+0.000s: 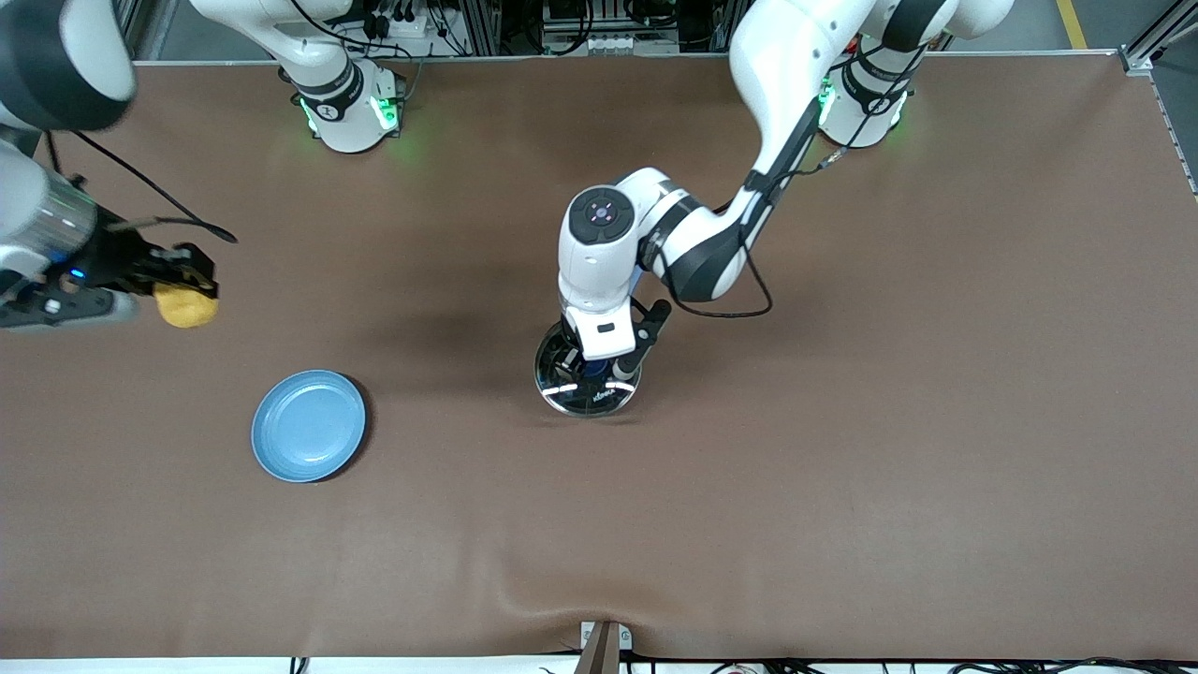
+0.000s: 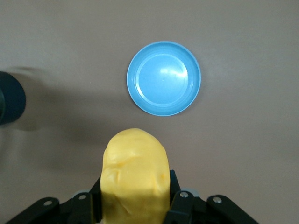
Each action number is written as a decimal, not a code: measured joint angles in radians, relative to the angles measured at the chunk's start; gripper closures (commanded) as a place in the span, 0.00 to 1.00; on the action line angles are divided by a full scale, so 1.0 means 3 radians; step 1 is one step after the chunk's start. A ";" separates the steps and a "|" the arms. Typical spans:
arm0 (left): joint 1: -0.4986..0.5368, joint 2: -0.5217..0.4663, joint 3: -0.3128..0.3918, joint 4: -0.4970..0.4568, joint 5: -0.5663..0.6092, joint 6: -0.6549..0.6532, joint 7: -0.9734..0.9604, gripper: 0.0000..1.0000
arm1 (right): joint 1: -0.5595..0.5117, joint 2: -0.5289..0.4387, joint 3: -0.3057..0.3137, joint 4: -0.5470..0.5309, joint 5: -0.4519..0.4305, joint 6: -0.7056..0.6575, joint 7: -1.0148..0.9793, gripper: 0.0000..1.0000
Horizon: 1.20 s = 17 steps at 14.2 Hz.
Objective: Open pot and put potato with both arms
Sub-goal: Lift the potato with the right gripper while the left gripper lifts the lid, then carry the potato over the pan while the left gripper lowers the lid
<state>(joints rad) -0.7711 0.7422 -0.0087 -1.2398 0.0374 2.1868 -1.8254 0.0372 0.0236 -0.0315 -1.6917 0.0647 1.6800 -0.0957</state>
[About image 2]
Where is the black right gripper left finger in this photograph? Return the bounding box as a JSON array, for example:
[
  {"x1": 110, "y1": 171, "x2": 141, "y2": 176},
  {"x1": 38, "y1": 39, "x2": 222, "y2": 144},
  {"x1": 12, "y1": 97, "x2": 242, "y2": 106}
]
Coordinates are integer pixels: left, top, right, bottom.
[{"x1": 0, "y1": 176, "x2": 104, "y2": 224}]

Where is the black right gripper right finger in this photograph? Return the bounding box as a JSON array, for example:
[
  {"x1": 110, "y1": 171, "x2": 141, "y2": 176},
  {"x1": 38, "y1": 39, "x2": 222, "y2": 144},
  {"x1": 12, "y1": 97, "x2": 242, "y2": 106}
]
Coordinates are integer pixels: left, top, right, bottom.
[{"x1": 163, "y1": 168, "x2": 256, "y2": 224}]

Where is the light blue round plate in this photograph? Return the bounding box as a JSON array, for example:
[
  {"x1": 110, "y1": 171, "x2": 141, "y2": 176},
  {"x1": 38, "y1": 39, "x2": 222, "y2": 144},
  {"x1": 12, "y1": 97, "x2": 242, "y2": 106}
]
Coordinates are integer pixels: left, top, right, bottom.
[{"x1": 127, "y1": 41, "x2": 202, "y2": 117}]

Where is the dark blue saucepan with handle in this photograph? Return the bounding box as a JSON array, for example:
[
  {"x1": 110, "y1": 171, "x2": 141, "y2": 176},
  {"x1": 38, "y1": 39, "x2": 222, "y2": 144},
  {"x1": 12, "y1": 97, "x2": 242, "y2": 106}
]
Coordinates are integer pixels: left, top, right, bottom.
[{"x1": 0, "y1": 70, "x2": 27, "y2": 126}]

